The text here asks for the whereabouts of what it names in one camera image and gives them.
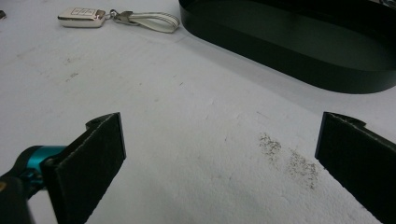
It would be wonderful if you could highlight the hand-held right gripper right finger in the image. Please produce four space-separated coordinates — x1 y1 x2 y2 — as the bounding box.
314 111 396 224

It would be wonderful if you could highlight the black key rack with tray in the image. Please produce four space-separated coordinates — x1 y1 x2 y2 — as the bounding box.
177 0 396 94

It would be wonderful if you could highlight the white car key with strap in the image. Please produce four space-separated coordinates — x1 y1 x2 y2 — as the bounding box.
57 7 181 35

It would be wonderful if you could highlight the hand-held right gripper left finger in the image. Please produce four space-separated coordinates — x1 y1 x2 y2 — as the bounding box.
40 111 127 224

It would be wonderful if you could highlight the white foam mat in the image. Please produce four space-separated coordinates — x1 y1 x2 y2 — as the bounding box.
0 0 396 224

